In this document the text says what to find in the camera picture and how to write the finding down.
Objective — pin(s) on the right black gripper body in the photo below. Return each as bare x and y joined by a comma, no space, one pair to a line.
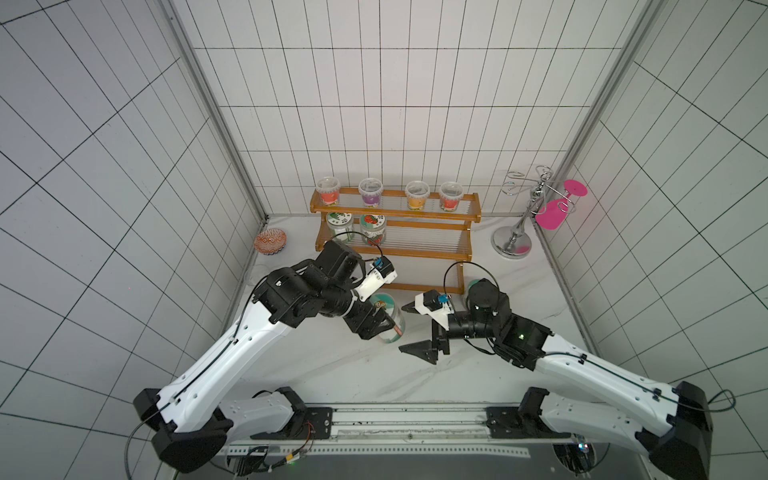
442,330

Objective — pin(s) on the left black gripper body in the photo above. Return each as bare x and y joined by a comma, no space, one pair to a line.
358,312

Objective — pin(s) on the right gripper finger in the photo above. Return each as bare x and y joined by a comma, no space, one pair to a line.
427,350
414,307

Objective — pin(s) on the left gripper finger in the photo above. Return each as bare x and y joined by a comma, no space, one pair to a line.
373,327
384,311

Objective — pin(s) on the red seed jar monkey lid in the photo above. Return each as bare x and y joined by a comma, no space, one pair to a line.
388,304

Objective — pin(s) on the orange wooden two-tier shelf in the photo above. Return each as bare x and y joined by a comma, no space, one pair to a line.
428,233

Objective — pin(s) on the strawberry lid jar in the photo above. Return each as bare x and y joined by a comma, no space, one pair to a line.
373,227

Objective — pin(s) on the green tree lid jar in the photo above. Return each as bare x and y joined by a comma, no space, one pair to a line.
341,226

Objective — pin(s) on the small container brown seeds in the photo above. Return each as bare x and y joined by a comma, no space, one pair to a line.
417,193

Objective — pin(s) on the small container dark seeds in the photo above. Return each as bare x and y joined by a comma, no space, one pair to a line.
451,194

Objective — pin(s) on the small container purple seeds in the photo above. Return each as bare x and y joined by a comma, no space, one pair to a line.
371,190

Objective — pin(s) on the small container red seeds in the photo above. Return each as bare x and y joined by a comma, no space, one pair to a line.
328,188

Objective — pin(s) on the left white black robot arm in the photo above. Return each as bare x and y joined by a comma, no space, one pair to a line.
190,417

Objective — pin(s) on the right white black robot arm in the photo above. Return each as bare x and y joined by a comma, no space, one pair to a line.
672,426

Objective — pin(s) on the chrome wine glass rack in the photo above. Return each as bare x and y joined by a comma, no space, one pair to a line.
513,242

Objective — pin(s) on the orange patterned glass bowl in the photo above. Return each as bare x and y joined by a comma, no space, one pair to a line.
270,241

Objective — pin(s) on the pink plastic wine glass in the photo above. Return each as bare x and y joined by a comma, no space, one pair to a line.
553,214

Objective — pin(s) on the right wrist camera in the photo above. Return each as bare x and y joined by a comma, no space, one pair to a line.
437,306

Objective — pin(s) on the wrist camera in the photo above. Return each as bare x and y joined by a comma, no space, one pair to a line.
437,306
382,273

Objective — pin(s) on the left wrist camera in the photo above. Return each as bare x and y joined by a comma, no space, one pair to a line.
382,273

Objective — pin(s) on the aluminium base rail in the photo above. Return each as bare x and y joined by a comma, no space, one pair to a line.
418,429

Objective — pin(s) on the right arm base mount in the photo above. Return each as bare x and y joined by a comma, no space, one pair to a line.
506,422

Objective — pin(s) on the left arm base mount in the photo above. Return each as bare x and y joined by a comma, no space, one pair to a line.
313,423

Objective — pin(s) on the wiring bundle under rail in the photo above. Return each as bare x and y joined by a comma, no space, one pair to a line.
270,459

